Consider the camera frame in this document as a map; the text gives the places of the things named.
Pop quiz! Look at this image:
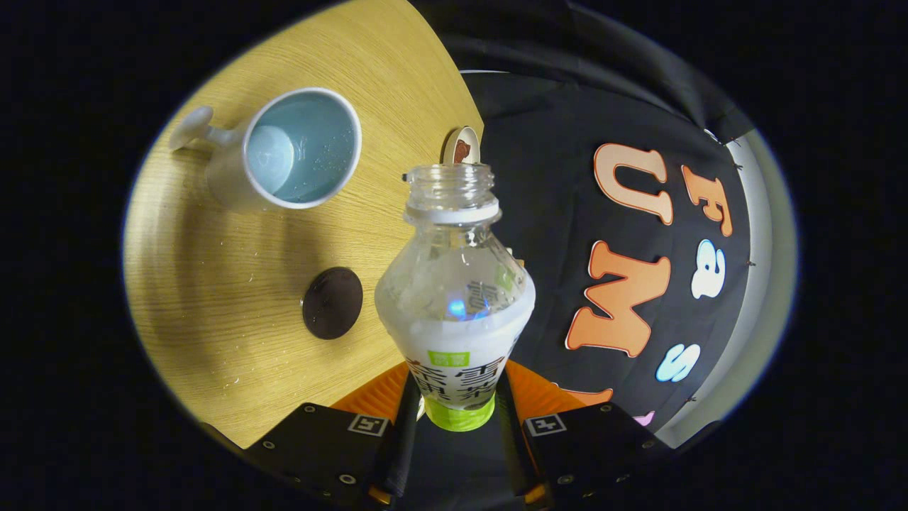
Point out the white cup blue inside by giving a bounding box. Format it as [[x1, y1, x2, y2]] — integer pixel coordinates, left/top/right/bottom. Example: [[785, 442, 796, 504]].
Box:
[[169, 87, 362, 214]]

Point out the clear juice bottle green label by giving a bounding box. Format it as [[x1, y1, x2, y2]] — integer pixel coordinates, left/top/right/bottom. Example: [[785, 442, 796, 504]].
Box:
[[375, 163, 536, 432]]

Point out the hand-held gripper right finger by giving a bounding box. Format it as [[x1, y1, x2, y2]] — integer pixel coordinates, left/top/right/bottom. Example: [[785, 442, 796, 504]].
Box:
[[497, 358, 675, 508]]

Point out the dark brown round coaster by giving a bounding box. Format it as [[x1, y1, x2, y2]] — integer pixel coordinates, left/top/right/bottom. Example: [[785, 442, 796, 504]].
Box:
[[302, 267, 364, 341]]

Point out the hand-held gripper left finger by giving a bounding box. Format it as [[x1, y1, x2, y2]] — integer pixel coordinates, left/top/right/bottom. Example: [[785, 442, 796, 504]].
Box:
[[245, 361, 426, 508]]

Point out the small beige plate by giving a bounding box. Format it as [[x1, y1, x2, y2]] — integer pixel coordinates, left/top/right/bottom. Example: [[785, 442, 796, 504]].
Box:
[[442, 126, 482, 165]]

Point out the wooden table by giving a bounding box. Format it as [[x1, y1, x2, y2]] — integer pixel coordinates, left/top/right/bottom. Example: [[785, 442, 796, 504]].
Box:
[[122, 0, 487, 449]]

